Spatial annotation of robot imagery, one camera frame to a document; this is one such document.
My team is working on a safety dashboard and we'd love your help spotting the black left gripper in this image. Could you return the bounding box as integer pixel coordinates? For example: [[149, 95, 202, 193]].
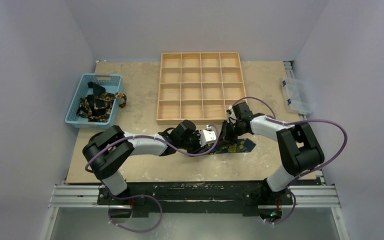
[[178, 129, 208, 157]]

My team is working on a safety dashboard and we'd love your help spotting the blue plastic basket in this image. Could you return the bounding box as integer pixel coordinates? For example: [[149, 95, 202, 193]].
[[65, 73, 127, 129]]

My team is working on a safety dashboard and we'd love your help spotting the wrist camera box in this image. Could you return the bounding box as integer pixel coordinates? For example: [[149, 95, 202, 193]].
[[226, 105, 237, 119], [198, 124, 217, 147]]

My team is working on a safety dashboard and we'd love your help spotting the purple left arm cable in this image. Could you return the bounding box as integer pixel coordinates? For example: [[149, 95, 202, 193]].
[[84, 124, 220, 203]]

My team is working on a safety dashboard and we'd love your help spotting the wooden compartment tray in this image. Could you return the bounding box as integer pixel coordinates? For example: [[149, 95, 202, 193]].
[[156, 52, 246, 125]]

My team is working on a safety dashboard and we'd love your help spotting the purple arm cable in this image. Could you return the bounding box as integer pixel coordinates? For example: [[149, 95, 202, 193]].
[[84, 124, 220, 203], [230, 96, 349, 225]]

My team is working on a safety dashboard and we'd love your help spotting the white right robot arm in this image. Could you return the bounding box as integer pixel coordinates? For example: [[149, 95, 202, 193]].
[[222, 102, 325, 204]]

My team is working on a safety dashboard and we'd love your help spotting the leopard print tie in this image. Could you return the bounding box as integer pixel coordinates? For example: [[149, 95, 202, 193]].
[[76, 92, 127, 123]]

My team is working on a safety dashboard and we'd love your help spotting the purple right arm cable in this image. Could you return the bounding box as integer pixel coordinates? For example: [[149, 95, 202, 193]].
[[230, 96, 349, 225]]

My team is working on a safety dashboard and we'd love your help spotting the clear plastic box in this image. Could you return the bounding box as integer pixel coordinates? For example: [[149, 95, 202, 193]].
[[280, 77, 314, 115]]

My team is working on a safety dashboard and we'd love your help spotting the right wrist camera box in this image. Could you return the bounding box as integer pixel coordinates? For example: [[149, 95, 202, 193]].
[[226, 105, 237, 119]]

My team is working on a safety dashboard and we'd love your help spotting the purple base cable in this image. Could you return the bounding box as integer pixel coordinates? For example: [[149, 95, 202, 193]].
[[107, 194, 164, 233]]

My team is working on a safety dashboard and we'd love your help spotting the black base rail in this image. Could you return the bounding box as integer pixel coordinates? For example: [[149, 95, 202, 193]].
[[97, 180, 294, 220]]

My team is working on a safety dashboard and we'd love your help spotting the blue floral tie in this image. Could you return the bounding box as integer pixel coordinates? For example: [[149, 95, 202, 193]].
[[209, 138, 256, 155]]

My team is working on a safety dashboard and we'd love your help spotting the black tie in basket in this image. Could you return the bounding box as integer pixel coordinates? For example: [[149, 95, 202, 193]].
[[86, 81, 106, 110]]

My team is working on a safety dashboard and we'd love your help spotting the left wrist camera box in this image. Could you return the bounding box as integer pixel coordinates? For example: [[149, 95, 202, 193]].
[[198, 124, 217, 147]]

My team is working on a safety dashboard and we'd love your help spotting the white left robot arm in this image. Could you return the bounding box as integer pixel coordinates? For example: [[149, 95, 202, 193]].
[[82, 120, 218, 205]]

